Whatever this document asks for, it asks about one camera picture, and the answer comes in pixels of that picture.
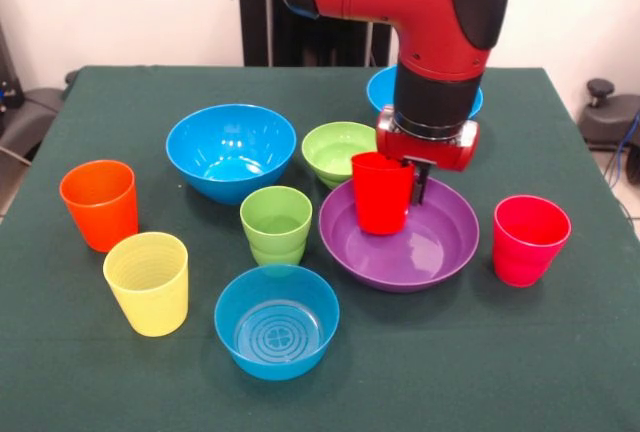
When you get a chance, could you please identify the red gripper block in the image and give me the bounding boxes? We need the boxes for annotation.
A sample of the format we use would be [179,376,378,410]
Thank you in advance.
[375,104,481,206]

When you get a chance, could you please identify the red plastic cup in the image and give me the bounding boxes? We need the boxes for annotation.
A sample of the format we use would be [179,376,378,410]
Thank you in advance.
[351,151,416,237]

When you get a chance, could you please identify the purple plastic bowl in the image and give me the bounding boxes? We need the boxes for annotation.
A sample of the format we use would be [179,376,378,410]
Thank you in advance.
[318,174,480,294]

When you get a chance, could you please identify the large blue plastic bowl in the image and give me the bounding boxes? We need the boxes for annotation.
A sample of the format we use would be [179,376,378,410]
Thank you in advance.
[165,103,298,206]
[367,65,485,121]

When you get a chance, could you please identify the pink plastic cup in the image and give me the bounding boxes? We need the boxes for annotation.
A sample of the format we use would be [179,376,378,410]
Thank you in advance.
[492,194,572,288]

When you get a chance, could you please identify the green plastic cup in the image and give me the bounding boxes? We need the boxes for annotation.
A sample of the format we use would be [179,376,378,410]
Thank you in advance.
[248,239,308,267]
[239,185,314,253]

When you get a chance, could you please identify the dark green tablecloth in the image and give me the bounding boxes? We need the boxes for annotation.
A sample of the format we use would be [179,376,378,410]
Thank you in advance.
[0,65,640,432]

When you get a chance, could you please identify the dark grey machine foot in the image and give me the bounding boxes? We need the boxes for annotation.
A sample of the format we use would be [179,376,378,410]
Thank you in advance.
[0,86,66,163]
[579,77,640,151]

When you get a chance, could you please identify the small patterned blue bowl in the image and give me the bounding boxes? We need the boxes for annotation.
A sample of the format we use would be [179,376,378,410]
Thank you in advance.
[214,264,341,382]

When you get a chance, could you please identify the yellow plastic cup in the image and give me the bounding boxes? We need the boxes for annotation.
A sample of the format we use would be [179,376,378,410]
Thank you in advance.
[102,231,190,338]

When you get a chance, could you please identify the orange plastic cup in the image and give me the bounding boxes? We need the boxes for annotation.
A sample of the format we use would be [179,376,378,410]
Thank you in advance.
[58,159,140,254]

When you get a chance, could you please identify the blue cable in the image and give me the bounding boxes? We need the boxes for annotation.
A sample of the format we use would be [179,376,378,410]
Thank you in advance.
[607,111,640,188]

